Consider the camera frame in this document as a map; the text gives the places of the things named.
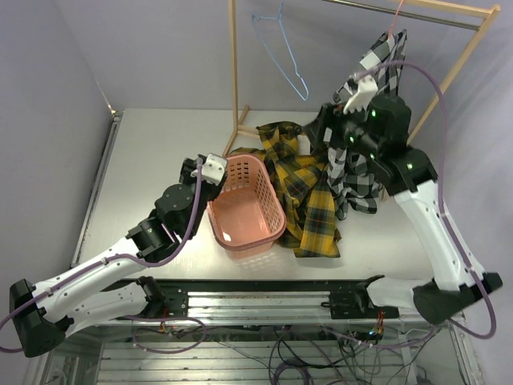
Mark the black white checkered shirt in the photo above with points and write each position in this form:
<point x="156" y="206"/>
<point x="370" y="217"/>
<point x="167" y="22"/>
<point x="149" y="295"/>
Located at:
<point x="351" y="182"/>

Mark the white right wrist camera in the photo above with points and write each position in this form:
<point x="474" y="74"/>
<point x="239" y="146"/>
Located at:
<point x="360" y="100"/>

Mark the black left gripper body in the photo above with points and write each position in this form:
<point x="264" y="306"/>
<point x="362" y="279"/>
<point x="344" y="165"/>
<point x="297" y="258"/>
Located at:
<point x="191" y="169"/>

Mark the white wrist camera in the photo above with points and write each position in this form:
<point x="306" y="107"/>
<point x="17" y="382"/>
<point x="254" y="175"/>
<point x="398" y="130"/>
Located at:
<point x="360" y="100"/>
<point x="212" y="167"/>

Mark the pink plastic laundry basket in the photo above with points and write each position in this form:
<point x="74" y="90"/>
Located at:
<point x="247" y="217"/>

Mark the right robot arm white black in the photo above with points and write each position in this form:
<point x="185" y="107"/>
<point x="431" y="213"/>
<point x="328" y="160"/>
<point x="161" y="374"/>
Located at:
<point x="459" y="280"/>

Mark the wooden clothes rack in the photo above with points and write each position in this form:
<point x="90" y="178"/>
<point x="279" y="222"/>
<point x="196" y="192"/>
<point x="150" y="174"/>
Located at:
<point x="236" y="80"/>

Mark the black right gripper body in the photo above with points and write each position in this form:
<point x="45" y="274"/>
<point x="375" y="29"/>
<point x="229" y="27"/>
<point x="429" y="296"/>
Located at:
<point x="321" y="128"/>

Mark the aluminium rail base frame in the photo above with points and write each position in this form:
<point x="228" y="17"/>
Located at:
<point x="234" y="302"/>

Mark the pink wire hanger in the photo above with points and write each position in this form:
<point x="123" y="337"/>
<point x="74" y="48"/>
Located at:
<point x="395" y="18"/>

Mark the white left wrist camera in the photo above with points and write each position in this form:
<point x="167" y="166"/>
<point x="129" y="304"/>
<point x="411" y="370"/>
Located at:
<point x="212" y="167"/>

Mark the yellow plaid shirt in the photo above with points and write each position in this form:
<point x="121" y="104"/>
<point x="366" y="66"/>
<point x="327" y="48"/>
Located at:
<point x="301" y="185"/>

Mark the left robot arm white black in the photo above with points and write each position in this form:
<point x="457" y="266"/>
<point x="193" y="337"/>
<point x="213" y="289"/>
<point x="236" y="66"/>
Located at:
<point x="45" y="313"/>

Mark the blue wire hanger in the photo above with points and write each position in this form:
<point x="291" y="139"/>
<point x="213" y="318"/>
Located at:
<point x="270" y="31"/>

